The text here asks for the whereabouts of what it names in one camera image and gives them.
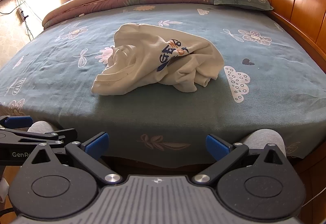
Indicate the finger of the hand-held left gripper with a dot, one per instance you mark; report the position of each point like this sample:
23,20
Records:
17,121
58,135

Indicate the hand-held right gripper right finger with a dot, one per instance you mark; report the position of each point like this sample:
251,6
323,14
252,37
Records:
216,147

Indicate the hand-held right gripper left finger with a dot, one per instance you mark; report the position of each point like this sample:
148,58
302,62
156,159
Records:
98,145

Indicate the white printed t-shirt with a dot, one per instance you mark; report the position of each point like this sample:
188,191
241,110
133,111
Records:
142,66

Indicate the person's left leg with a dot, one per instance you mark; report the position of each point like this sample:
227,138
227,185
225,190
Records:
40,127

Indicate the person's leg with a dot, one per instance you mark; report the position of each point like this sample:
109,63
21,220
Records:
264,137
40,127

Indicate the bed with blue floral sheet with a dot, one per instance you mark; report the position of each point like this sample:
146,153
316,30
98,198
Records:
76,91

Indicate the person's right leg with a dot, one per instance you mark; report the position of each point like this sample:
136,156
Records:
264,137

